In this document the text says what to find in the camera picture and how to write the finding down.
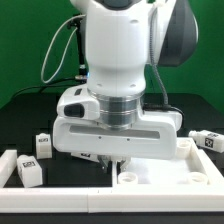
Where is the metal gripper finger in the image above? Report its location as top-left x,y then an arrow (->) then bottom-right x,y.
98,156 -> 112,173
119,157 -> 131,170

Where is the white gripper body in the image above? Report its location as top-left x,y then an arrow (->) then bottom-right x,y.
53,111 -> 182,159

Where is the white square tabletop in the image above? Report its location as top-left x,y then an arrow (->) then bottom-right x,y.
117,138 -> 222,185

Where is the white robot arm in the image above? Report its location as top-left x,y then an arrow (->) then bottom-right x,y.
53,0 -> 198,165

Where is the white U-shaped fence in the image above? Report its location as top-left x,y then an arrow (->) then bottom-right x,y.
0,148 -> 224,215

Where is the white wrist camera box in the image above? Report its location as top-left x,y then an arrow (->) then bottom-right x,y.
57,85 -> 100,120

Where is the black cable on table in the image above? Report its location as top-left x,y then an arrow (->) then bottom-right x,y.
9,77 -> 88,103

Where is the grey looped cable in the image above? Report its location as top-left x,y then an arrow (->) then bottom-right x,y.
40,14 -> 86,86

